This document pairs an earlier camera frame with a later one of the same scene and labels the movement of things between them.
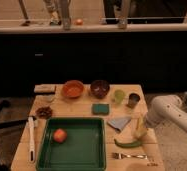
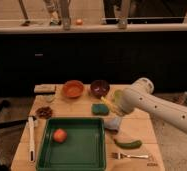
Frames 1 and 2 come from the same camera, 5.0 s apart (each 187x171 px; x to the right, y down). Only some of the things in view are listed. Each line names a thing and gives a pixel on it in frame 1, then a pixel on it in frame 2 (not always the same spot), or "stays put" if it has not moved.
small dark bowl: (44, 112) stays put
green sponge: (100, 109) stays put
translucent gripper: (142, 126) → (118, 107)
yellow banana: (141, 123) → (113, 108)
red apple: (60, 135) stays put
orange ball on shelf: (79, 22) stays put
